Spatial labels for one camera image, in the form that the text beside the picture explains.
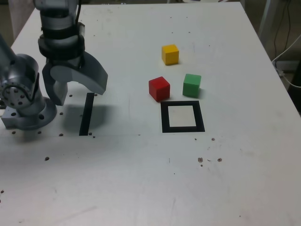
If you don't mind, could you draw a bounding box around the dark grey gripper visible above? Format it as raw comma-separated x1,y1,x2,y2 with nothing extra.
42,50,109,106

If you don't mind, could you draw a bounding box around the red cube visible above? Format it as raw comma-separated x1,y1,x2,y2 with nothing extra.
148,76,171,102

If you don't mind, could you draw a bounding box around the yellow cube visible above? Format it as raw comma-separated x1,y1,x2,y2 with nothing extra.
161,44,180,66

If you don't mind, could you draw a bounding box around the green cube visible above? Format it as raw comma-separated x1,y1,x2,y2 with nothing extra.
182,73,202,98

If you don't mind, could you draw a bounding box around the black tape square outline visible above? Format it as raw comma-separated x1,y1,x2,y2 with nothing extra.
160,100,206,133

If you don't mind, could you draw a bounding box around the black tape strip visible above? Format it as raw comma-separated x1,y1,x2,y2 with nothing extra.
79,92,95,137

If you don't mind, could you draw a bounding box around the white metal frame leg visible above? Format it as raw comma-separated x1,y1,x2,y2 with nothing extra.
258,0,277,42

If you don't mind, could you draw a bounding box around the white background cable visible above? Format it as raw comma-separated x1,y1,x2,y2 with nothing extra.
271,34,301,88

